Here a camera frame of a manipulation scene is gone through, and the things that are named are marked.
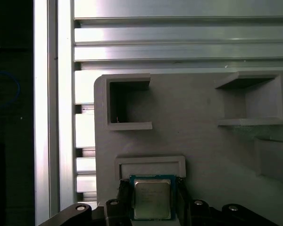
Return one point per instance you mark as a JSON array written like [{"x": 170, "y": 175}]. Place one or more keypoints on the silver CPU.
[{"x": 152, "y": 197}]

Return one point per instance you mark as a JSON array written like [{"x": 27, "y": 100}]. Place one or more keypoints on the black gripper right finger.
[{"x": 186, "y": 212}]

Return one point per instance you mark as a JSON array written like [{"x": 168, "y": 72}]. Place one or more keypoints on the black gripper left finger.
[{"x": 122, "y": 207}]

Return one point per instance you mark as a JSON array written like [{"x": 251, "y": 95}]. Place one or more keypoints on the grey parts rack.
[{"x": 179, "y": 141}]

